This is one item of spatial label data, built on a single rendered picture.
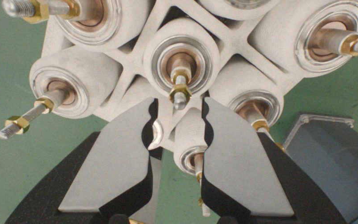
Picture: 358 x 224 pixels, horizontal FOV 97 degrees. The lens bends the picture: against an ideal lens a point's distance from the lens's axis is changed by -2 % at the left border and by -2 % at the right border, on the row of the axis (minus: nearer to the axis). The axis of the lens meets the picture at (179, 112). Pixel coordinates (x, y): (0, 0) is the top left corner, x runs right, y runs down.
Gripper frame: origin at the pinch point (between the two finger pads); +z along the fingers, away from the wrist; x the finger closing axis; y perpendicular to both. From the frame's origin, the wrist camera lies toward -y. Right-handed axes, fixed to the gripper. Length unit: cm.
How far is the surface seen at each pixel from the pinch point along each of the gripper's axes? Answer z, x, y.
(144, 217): 4.4, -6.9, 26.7
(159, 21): 16.4, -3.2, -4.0
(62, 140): 35, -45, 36
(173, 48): 9.0, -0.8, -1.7
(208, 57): 8.9, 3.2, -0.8
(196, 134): 11.2, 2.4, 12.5
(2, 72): 35, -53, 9
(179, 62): 7.8, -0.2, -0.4
